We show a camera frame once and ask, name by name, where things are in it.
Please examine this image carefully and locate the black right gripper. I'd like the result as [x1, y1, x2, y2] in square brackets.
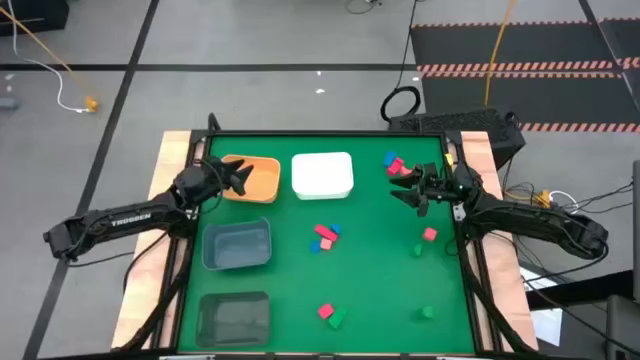
[388, 162, 482, 218]

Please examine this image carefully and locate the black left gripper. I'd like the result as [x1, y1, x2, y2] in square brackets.
[172, 155, 255, 206]

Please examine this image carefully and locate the green wedge block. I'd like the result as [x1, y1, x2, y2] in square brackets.
[327, 307, 348, 330]

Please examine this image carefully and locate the orange plastic bin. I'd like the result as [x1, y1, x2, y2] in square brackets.
[219, 154, 282, 205]

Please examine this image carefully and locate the wooden table side board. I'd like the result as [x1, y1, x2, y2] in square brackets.
[110, 130, 194, 350]
[459, 130, 540, 351]

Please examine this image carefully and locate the teal plastic bin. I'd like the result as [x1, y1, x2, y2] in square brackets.
[201, 216, 273, 272]

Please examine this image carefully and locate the white plastic bin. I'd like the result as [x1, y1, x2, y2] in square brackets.
[291, 151, 355, 201]

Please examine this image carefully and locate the dark translucent plastic bin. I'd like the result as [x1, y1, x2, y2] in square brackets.
[194, 290, 272, 349]

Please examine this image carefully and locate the white paper sheet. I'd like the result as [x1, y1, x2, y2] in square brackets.
[519, 267, 564, 347]

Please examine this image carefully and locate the black hazard-striped floor mat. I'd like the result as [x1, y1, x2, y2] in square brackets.
[409, 18, 640, 132]

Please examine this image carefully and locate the black equipment case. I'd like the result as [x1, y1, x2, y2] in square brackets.
[0, 0, 70, 36]

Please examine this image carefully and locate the black table frame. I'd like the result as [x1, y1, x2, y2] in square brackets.
[119, 112, 539, 360]

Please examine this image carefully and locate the black looped cable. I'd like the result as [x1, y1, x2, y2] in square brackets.
[379, 0, 422, 124]

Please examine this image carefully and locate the yellow cable with plug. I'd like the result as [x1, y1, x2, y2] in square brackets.
[0, 7, 99, 112]

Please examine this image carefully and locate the yellow hanging cable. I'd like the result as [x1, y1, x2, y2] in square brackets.
[482, 0, 519, 107]

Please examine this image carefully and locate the white floor cable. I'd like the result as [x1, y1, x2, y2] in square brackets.
[7, 0, 89, 114]

